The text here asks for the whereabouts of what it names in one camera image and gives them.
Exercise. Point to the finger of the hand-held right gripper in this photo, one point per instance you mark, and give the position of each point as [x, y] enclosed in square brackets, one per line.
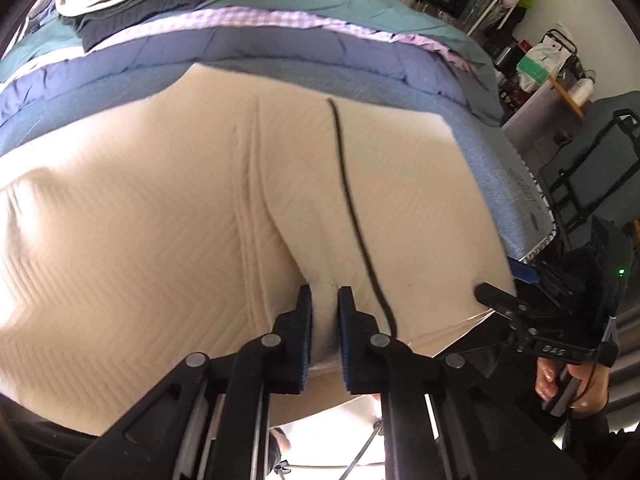
[525, 272]
[502, 302]

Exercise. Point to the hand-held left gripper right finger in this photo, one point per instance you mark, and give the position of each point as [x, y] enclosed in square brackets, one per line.
[346, 340]

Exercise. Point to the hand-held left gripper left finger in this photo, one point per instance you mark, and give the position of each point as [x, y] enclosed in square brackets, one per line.
[302, 335]

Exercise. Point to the cream quilted pants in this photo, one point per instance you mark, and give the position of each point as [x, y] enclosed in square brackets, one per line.
[150, 235]

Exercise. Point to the person's right forearm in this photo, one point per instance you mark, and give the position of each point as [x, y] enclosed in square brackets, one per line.
[590, 445]

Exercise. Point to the person's right hand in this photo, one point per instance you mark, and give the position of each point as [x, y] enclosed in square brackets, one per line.
[592, 392]

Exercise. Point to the grey gaming chair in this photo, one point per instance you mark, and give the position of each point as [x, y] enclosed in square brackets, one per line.
[600, 170]

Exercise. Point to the bed with blue sheet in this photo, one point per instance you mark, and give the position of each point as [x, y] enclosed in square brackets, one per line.
[480, 160]

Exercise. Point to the pale leaning board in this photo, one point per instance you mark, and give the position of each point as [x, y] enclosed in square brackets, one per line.
[530, 125]

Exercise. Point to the black metal shelf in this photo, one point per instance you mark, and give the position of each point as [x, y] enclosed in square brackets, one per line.
[570, 102]

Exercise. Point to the white bottle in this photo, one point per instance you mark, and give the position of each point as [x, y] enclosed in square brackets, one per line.
[582, 91]

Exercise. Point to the white and green plastic bag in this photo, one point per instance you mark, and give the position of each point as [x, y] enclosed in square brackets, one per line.
[535, 67]

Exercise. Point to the black kitchen appliance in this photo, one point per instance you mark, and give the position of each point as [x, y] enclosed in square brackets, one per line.
[502, 50]

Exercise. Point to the folded dark clothes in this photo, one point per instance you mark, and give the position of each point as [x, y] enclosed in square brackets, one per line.
[150, 20]

